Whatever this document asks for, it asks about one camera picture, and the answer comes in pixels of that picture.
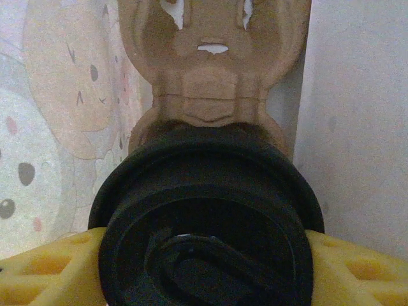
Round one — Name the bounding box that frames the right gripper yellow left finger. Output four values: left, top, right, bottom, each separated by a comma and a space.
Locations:
0, 227, 108, 306

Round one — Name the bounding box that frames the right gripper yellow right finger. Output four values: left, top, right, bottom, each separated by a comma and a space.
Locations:
305, 229, 408, 306

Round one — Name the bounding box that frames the white cartoon animal paper bag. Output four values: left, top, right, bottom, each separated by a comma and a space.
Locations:
0, 0, 408, 261

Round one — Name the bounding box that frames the black plastic cup lid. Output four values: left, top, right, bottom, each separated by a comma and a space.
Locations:
87, 124, 326, 306

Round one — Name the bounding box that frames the brown pulp cup carrier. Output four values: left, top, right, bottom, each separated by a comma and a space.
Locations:
117, 0, 312, 168

